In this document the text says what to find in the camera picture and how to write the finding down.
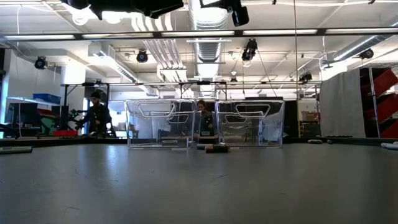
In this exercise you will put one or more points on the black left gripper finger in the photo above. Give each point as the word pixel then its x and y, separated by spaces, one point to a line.
pixel 161 7

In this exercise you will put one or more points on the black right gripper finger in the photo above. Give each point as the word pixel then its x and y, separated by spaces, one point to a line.
pixel 240 17

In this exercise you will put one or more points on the clear plastic bin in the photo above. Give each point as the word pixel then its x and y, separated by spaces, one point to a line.
pixel 248 124
pixel 158 124

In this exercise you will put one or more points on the black background robot arm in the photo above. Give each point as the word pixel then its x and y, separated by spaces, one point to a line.
pixel 73 116

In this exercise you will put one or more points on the white ceiling pipe bundle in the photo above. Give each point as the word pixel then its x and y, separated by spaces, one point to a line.
pixel 161 53

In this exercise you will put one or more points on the person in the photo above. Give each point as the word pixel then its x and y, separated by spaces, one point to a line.
pixel 205 123
pixel 96 118

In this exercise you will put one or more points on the white background table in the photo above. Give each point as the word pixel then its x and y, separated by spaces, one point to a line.
pixel 25 100

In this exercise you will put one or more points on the green background object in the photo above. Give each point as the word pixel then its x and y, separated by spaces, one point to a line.
pixel 48 124

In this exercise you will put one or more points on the red tray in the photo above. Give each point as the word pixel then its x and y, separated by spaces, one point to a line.
pixel 65 133

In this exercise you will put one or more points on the red shelf bin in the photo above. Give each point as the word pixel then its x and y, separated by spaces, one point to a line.
pixel 391 130
pixel 385 81
pixel 388 107

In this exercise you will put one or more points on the marker at left edge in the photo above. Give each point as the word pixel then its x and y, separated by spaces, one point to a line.
pixel 15 150

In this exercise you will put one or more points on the silver ribbed ceiling duct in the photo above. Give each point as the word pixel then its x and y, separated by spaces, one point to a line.
pixel 210 53

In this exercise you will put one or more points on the white rectangular air duct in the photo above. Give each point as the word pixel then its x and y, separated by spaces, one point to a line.
pixel 109 59

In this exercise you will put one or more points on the black background workstation frame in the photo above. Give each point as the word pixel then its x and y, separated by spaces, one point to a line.
pixel 202 82

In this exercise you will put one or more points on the black overhead frame beam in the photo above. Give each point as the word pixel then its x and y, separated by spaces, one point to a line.
pixel 320 31

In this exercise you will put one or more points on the black table edge rail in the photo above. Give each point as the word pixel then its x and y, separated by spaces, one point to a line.
pixel 46 141

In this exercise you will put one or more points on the metal rack post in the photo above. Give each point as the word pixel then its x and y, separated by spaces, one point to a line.
pixel 374 102

